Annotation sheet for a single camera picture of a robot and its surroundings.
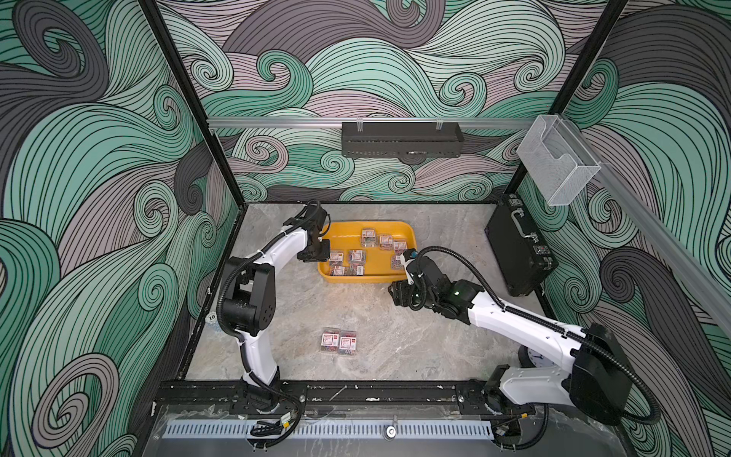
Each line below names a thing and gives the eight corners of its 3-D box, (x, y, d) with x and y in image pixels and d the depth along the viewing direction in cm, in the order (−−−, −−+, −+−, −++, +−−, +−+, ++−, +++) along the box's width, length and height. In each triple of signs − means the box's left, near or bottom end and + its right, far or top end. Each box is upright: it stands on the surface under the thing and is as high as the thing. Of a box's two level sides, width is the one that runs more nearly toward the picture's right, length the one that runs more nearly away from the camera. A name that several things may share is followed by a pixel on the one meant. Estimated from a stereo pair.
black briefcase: (490, 295, 95) (518, 260, 78) (483, 232, 113) (505, 192, 96) (524, 302, 93) (560, 267, 77) (512, 237, 111) (539, 197, 95)
